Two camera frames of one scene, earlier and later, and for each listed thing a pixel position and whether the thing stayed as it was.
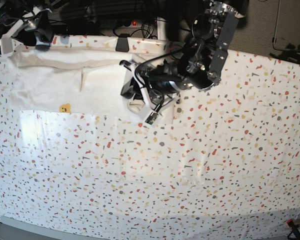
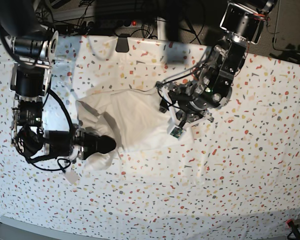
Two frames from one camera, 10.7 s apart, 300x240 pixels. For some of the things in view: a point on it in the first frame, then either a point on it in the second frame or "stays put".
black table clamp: x=122 y=44 stays put
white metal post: x=161 y=28 stays put
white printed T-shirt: x=79 y=81 → x=135 y=119
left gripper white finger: x=45 y=29 → x=93 y=144
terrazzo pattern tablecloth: x=231 y=160 stays put
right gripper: x=165 y=78 → x=191 y=106
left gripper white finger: x=5 y=43 → x=72 y=177
